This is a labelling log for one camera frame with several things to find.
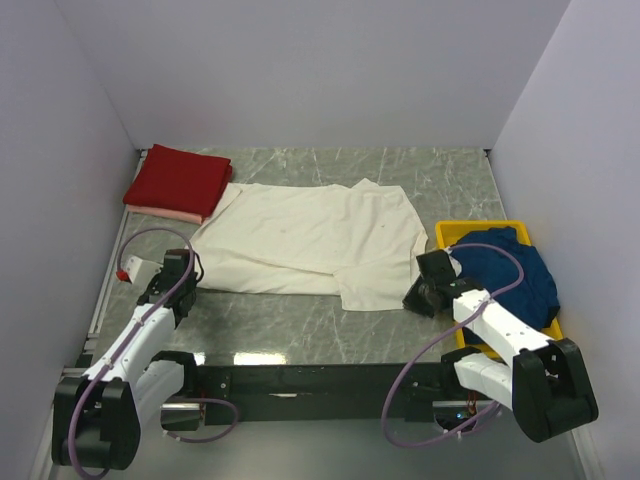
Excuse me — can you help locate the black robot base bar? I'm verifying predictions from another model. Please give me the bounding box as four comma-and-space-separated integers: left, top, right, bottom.
159, 362, 499, 431

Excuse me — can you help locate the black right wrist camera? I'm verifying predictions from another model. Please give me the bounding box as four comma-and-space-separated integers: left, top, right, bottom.
416, 249, 458, 289

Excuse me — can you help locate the white t shirt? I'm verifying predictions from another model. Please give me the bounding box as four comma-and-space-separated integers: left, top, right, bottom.
191, 178, 428, 312

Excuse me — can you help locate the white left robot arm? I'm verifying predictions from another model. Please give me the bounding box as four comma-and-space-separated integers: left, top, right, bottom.
51, 249, 200, 471

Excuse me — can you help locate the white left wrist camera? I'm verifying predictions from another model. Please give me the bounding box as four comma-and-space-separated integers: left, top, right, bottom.
116, 255, 154, 285

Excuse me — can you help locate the blue t shirt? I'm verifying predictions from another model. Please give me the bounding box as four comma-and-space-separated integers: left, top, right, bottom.
449, 227, 560, 330

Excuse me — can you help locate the red folded t shirt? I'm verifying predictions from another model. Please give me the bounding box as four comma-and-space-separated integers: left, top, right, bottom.
123, 144, 233, 215

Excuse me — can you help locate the yellow plastic bin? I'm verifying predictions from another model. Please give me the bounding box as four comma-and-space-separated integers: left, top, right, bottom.
435, 220, 563, 340

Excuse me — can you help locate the pink folded t shirt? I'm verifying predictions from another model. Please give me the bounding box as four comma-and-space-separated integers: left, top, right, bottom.
126, 205, 210, 225

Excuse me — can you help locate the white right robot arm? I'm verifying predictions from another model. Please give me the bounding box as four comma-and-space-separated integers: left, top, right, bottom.
403, 279, 599, 443

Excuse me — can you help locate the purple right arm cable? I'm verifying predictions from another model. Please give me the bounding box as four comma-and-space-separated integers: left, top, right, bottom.
381, 243, 526, 449

